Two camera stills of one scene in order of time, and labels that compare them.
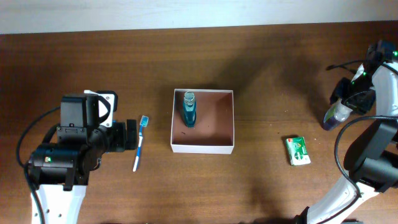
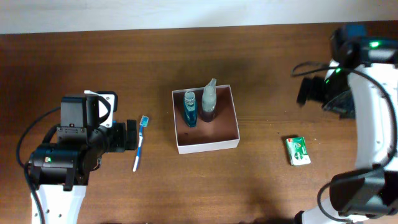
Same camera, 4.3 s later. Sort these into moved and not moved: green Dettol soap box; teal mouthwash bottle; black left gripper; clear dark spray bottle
Moved: clear dark spray bottle
Not moved: black left gripper; green Dettol soap box; teal mouthwash bottle
